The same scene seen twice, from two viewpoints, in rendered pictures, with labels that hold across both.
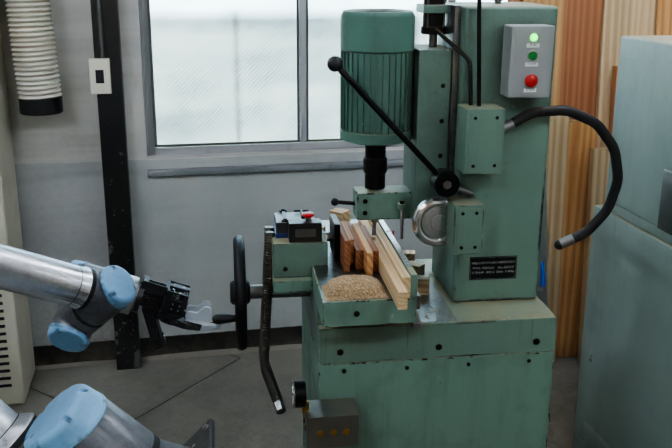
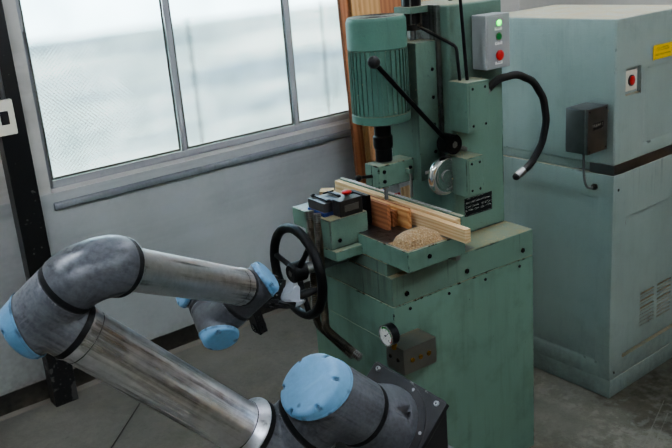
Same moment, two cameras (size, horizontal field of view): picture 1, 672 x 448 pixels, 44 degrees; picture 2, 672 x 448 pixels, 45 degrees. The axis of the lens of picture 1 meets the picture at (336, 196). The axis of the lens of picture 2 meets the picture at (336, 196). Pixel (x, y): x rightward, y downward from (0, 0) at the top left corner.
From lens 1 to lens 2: 1.07 m
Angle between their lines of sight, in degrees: 25
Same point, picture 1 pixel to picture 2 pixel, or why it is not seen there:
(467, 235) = (475, 180)
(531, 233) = (498, 172)
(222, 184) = (125, 203)
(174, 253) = not seen: hidden behind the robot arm
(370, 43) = (385, 42)
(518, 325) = (511, 241)
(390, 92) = (402, 79)
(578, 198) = not seen: hidden behind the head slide
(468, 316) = (478, 243)
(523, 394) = (518, 292)
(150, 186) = (58, 219)
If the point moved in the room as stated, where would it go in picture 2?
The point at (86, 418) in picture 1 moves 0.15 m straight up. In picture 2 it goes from (345, 374) to (340, 308)
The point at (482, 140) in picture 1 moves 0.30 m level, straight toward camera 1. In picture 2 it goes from (477, 105) to (529, 123)
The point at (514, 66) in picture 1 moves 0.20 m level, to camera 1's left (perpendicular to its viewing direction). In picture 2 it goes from (488, 46) to (431, 54)
